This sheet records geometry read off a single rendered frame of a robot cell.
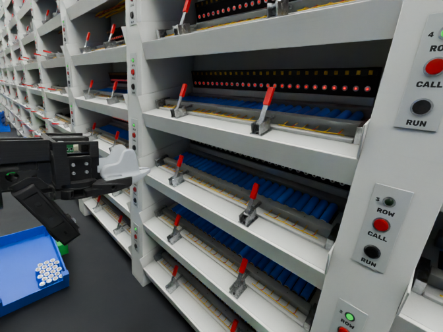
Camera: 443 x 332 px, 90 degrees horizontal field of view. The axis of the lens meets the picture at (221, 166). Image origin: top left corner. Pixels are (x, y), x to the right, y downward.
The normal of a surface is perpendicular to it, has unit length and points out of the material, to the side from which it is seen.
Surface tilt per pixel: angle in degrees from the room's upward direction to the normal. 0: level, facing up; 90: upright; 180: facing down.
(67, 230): 92
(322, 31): 107
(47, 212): 92
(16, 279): 18
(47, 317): 0
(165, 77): 90
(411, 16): 90
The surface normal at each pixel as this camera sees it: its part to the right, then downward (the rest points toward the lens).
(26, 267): 0.32, -0.83
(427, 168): -0.68, 0.15
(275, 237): -0.11, -0.87
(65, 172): 0.72, 0.26
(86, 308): 0.10, -0.95
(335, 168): -0.68, 0.41
